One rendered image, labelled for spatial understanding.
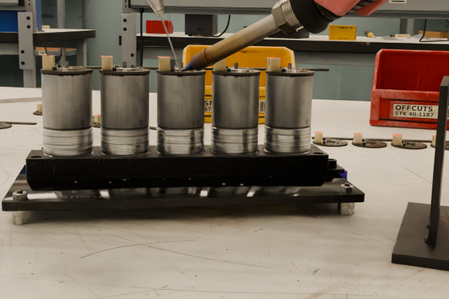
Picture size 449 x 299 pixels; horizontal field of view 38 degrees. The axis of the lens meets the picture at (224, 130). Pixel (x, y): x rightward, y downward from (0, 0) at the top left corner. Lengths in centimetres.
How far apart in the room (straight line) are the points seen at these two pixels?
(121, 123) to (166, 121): 2
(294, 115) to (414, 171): 11
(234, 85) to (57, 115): 9
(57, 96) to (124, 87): 3
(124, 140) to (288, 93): 8
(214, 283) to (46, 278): 6
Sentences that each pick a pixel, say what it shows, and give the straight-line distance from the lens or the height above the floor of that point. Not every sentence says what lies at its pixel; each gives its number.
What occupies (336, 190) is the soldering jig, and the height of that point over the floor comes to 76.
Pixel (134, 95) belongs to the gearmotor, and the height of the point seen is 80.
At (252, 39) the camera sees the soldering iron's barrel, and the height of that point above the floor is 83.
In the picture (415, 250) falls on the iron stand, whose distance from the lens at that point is 26.
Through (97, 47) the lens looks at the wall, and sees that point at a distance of 497.
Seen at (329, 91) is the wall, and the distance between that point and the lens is 470.
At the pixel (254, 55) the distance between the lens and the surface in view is 66.
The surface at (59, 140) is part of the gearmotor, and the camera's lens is 32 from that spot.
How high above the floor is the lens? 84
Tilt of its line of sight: 10 degrees down
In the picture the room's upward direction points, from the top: 1 degrees clockwise
